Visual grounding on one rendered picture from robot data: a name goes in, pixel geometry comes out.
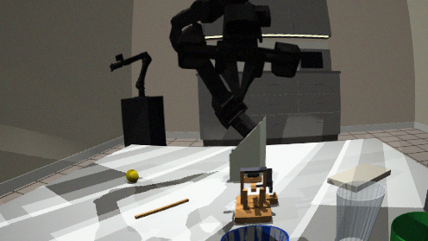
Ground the brown wooden stick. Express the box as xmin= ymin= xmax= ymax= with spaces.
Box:
xmin=135 ymin=199 xmax=189 ymax=219

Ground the yellow ball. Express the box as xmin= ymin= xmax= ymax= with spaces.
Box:
xmin=126 ymin=169 xmax=139 ymax=182

